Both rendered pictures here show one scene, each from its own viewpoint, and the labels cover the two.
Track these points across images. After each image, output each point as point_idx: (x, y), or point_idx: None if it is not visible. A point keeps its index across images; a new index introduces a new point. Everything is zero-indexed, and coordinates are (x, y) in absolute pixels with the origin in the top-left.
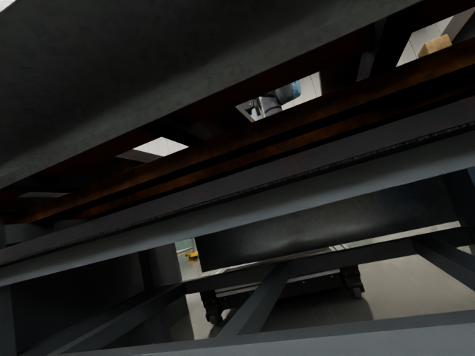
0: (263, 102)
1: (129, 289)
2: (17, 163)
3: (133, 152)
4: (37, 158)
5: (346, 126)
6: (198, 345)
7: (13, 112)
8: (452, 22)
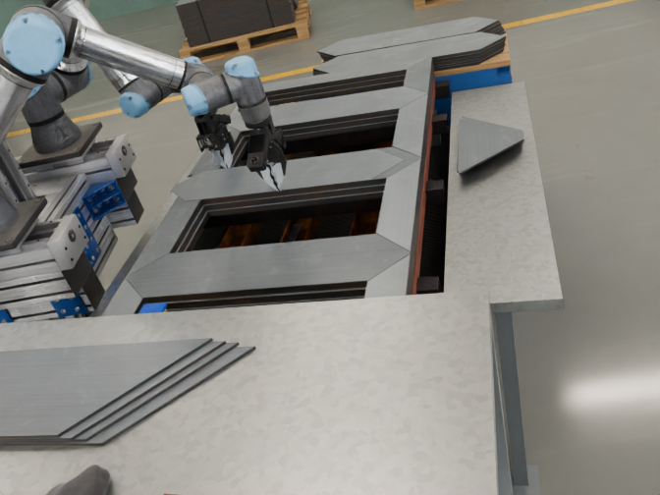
0: (40, 101)
1: None
2: (453, 260)
3: None
4: (447, 250)
5: None
6: None
7: (499, 210)
8: (340, 82)
